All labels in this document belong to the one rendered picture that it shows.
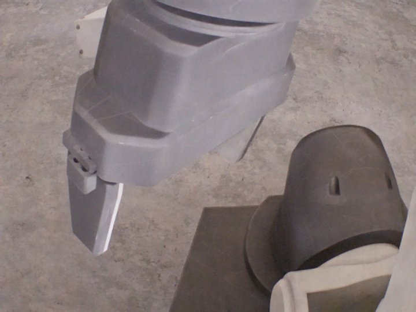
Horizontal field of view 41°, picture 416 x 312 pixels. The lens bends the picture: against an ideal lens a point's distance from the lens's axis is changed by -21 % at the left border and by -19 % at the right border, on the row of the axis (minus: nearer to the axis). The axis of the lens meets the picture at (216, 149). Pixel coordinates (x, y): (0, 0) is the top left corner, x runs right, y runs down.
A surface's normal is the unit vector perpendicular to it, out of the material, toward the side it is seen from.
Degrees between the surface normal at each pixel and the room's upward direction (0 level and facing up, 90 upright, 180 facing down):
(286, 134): 0
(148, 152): 83
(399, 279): 90
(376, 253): 4
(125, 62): 80
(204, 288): 0
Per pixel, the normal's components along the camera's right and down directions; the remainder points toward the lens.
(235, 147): -0.64, 0.42
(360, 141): 0.15, -0.68
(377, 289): 0.10, 0.78
